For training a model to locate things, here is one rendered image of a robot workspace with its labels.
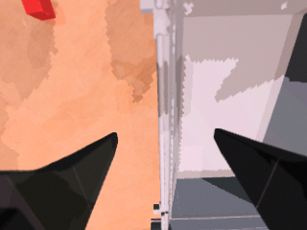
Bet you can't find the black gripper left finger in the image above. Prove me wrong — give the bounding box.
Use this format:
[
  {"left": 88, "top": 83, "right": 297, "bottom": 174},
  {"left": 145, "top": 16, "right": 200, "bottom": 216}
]
[{"left": 0, "top": 132, "right": 118, "bottom": 230}]

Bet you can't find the small red block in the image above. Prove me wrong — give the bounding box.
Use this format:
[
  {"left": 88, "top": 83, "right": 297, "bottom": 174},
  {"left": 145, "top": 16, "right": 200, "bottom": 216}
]
[{"left": 21, "top": 0, "right": 56, "bottom": 20}]

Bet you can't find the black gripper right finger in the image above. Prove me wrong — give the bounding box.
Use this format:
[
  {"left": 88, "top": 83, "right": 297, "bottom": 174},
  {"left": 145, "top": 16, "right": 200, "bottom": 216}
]
[{"left": 214, "top": 128, "right": 307, "bottom": 230}]

